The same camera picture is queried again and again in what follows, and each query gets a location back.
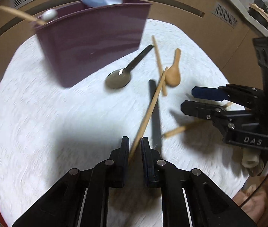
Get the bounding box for long wooden chopstick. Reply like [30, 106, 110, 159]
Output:
[162, 101, 234, 139]

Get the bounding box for black handled metal spoon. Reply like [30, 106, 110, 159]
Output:
[105, 45, 154, 89]
[149, 79, 162, 153]

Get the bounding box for person's hand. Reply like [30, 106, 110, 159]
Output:
[233, 165, 268, 227]

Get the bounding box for wooden spoon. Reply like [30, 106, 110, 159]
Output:
[165, 48, 181, 87]

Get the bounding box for small grey ventilation grille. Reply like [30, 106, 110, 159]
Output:
[212, 2, 238, 28]

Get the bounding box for white lace tablecloth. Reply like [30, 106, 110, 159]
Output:
[0, 19, 248, 226]

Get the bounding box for purple plastic utensil holder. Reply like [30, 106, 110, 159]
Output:
[33, 0, 152, 88]

